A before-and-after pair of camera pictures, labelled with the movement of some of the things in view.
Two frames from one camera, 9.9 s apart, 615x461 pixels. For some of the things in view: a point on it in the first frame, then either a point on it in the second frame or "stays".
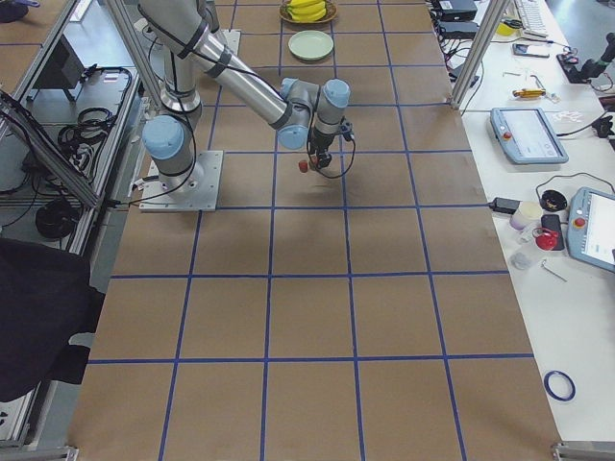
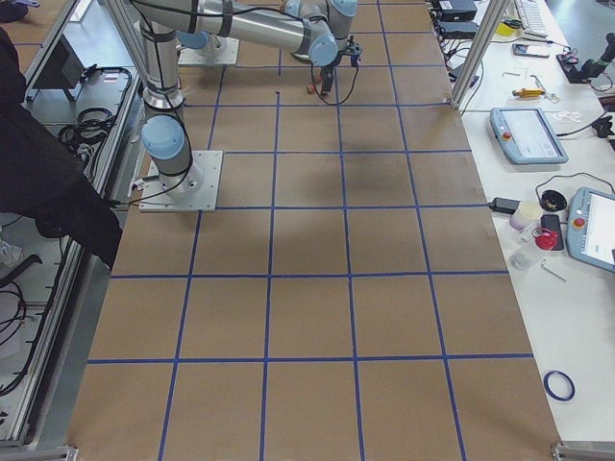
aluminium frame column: x=477 y=52 stays
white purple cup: x=528 y=211 stays
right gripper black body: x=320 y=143 -> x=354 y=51
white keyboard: x=534 y=18 stays
